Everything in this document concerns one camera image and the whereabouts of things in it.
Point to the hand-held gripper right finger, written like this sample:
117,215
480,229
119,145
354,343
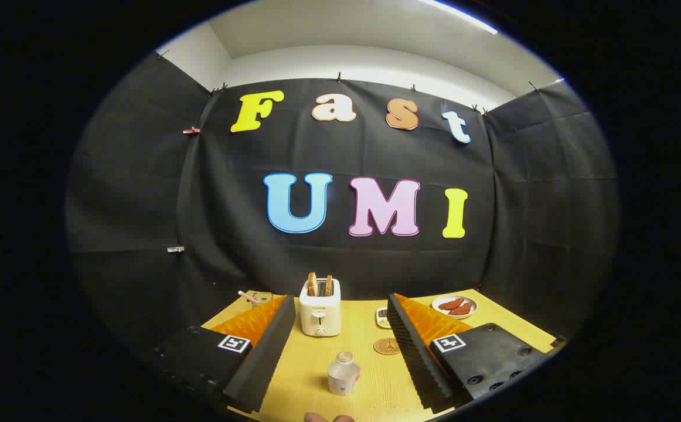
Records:
414,357

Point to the wooden table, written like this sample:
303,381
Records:
311,375

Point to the pink clip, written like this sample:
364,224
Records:
191,130

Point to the toasted bread slice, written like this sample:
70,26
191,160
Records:
329,285
312,285

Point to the clear juice bottle white label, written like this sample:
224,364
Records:
343,378

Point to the white toaster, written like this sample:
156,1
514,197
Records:
320,310

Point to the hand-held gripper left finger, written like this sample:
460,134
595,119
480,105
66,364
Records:
264,357

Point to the pink striped straw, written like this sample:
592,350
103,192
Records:
247,296

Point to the red meat piece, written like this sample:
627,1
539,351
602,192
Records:
450,304
462,309

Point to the round cork coaster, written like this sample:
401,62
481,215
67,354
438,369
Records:
384,346

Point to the round white plate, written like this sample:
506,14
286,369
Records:
455,315

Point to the white divided grain dish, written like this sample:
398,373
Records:
382,318

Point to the black backdrop cloth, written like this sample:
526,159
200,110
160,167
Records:
229,234

